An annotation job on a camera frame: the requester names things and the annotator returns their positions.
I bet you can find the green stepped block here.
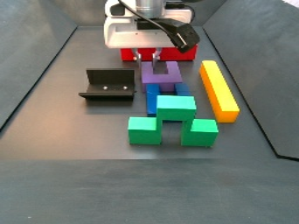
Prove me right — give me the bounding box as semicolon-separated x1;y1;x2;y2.
127;95;219;147

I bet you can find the black camera cable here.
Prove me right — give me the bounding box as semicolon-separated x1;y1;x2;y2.
116;0;173;36

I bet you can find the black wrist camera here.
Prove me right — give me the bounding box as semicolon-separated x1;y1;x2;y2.
155;18;200;53

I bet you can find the blue U-shaped block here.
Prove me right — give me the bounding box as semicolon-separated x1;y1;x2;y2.
145;83;192;117

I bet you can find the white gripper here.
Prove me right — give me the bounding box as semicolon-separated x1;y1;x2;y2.
104;0;193;69

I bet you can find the black angled fixture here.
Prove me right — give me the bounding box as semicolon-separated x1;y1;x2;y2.
79;68;136;101

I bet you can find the red board with cutouts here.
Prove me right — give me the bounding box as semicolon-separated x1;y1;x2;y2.
120;46;197;61

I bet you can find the yellow long block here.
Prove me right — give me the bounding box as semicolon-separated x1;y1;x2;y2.
199;60;239;123

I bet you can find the purple U-shaped block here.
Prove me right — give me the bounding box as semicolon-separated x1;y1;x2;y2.
141;61;183;92

